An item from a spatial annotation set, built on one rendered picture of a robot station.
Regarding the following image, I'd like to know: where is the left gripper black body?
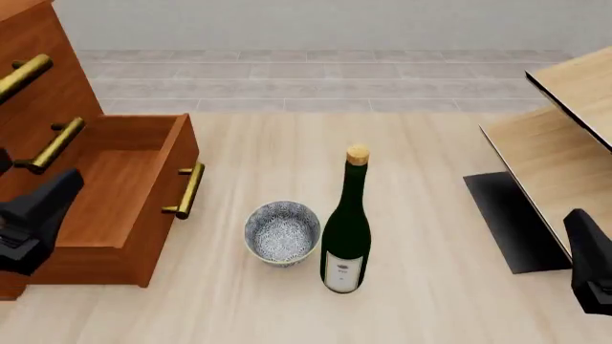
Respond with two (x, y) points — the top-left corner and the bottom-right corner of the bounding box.
(0, 201), (58, 277)

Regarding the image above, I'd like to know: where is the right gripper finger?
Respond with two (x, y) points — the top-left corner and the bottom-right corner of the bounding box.
(562, 207), (612, 289)

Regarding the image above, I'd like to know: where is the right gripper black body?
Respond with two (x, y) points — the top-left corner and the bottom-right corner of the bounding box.
(571, 280), (612, 317)

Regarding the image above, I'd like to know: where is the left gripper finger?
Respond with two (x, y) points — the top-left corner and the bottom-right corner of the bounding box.
(16, 168), (86, 241)
(0, 147), (14, 178)

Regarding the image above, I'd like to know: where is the closed drawer below cabinet top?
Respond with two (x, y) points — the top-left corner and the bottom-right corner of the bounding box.
(0, 6), (99, 121)

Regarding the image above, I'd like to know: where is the wooden cabinet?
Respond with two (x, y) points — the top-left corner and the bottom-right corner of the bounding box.
(0, 0), (159, 301)

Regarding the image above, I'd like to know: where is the blue white patterned bowl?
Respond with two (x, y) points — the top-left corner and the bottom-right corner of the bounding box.
(244, 200), (322, 269)

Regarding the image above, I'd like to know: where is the open wooden drawer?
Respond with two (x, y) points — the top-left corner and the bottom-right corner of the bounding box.
(35, 112), (201, 290)

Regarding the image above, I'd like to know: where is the closed middle wooden drawer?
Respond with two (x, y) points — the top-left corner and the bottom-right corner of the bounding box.
(0, 83), (107, 202)

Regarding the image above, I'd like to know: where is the pale wooden rack, black base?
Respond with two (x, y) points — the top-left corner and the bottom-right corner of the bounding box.
(462, 46), (612, 275)

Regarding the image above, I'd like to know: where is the dark green wine bottle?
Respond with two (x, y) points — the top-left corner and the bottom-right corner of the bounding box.
(320, 143), (373, 295)

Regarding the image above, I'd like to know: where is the brass drawer handle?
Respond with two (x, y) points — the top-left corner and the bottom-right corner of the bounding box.
(161, 161), (207, 221)
(13, 117), (87, 175)

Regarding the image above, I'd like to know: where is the long brass handle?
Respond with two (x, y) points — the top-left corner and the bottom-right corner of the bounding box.
(0, 53), (55, 106)

